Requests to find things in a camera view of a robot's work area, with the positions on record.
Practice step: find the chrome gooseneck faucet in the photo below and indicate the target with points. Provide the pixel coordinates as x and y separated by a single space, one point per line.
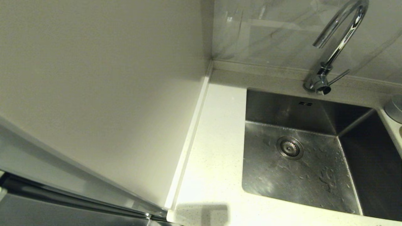
339 47

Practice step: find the light blue bowl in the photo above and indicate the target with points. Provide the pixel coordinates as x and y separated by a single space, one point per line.
394 109

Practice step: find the stainless steel sink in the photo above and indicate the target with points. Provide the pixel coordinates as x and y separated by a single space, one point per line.
267 185

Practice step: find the round metal drain strainer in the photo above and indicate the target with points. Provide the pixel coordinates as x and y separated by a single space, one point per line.
290 147

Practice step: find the white tall cabinet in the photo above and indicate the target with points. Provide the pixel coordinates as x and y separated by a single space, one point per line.
94 78

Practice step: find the grey appliance door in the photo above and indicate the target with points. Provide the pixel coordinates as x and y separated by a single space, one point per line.
47 210

